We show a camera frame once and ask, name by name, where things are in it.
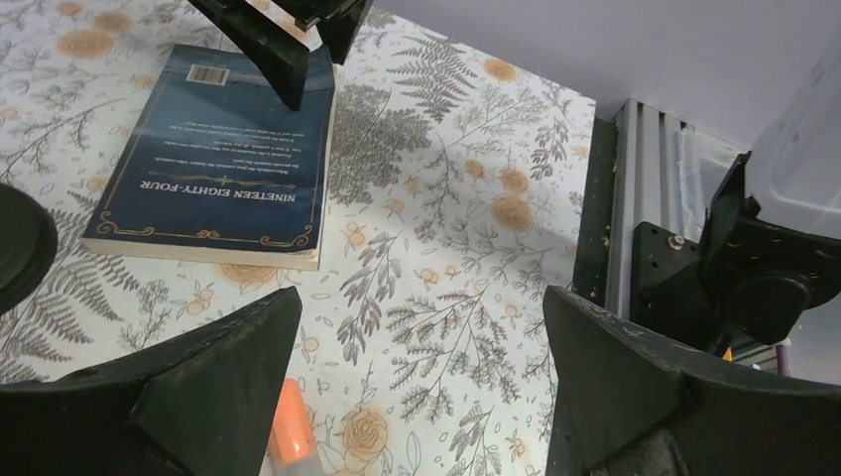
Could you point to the grey orange-capped marker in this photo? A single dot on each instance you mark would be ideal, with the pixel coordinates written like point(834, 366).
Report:
point(291, 448)

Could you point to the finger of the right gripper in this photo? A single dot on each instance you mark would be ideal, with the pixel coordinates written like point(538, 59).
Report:
point(339, 28)
point(281, 58)

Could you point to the black microphone stand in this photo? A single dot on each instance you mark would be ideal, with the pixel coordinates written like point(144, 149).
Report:
point(29, 243)

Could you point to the dark blue book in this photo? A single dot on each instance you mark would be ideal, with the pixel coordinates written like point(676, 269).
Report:
point(218, 169)

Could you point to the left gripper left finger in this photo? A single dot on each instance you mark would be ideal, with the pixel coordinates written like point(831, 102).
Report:
point(201, 403)

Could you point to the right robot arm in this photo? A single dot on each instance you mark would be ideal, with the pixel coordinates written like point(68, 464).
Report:
point(745, 277)

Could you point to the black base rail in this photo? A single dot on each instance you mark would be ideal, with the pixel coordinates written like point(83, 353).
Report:
point(590, 270)

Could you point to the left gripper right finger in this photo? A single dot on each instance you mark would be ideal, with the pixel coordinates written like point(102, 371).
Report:
point(630, 401)

